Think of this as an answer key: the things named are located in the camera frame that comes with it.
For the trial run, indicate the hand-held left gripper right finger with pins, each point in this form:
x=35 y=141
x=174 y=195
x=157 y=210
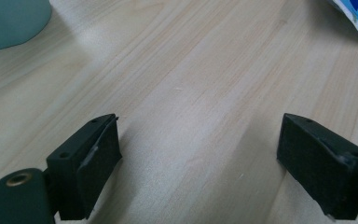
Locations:
x=320 y=165

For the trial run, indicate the teal cup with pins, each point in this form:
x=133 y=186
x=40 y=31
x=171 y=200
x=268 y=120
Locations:
x=9 y=21

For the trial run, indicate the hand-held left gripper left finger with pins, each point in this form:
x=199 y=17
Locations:
x=74 y=161

